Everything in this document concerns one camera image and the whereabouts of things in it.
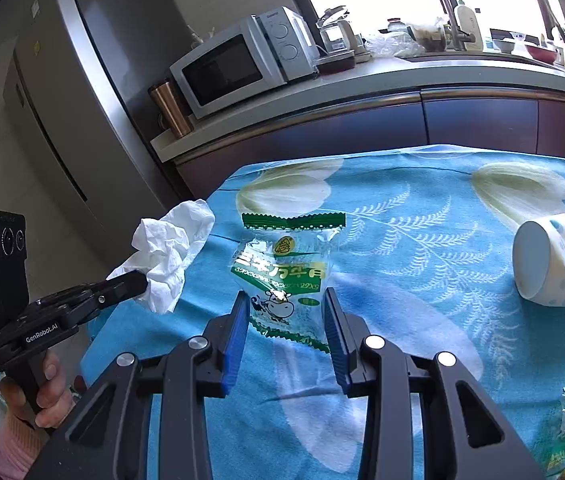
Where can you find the person's left forearm pink sleeve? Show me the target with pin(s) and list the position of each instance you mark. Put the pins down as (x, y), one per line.
(17, 450)

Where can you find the blue floral tablecloth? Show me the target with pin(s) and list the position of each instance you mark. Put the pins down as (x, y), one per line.
(412, 240)

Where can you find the person's left hand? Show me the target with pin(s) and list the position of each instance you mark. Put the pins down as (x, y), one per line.
(50, 390)

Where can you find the white tissue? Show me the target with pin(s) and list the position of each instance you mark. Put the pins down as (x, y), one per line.
(172, 255)

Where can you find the kitchen counter with purple cabinets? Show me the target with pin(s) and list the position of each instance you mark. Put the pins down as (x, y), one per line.
(362, 110)

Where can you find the grey refrigerator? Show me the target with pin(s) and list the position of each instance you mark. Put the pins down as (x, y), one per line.
(87, 85)

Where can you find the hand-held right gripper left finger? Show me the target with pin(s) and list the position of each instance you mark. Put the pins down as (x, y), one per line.
(235, 342)

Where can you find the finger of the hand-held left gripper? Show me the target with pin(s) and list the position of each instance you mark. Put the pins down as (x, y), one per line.
(127, 285)

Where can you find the white microwave oven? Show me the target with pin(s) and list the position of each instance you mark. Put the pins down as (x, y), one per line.
(227, 67)

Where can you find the copper travel tumbler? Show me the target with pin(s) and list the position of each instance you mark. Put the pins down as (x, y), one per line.
(172, 107)

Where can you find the white paper cup blue print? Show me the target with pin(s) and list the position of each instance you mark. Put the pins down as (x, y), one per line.
(557, 265)

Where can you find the red bowl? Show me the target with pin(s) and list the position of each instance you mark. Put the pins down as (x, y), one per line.
(541, 51)

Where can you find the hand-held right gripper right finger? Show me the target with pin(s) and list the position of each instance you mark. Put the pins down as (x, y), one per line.
(336, 345)

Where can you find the dark red dish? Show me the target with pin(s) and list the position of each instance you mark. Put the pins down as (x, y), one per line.
(335, 62)

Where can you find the metal sink faucet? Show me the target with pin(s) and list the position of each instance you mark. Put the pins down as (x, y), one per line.
(450, 5)

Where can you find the clear plastic bag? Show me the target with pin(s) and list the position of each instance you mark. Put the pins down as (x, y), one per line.
(395, 44)

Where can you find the glass electric kettle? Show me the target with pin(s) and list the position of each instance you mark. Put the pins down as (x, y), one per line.
(337, 32)

